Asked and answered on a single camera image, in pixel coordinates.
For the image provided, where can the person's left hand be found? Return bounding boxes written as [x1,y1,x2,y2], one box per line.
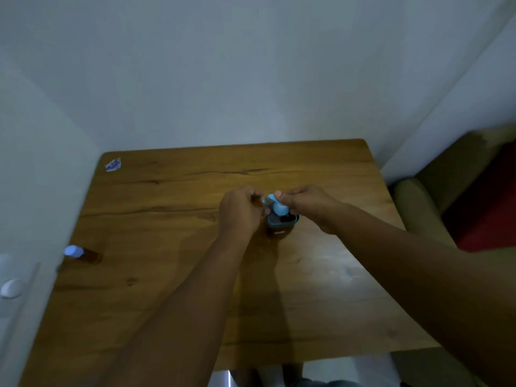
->
[218,185,267,239]

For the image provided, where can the person's right hand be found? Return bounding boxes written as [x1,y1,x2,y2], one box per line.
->
[274,185,344,235]

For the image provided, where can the person's right forearm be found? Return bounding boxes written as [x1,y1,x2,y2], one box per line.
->
[324,202,516,387]

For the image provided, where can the person's left forearm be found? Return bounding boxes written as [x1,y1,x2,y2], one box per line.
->
[104,229,259,387]

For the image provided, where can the dark teal square container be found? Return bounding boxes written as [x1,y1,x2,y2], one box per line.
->
[266,212,300,239]

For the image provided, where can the olive green sofa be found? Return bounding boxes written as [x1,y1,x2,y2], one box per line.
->
[390,124,516,387]

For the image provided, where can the person's legs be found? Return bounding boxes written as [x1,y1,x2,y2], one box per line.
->
[231,363,363,387]

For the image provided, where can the brown bottle with blue cap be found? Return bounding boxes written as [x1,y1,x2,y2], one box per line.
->
[63,245,103,265]

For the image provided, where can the red cushion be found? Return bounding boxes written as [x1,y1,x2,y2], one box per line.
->
[442,140,516,253]

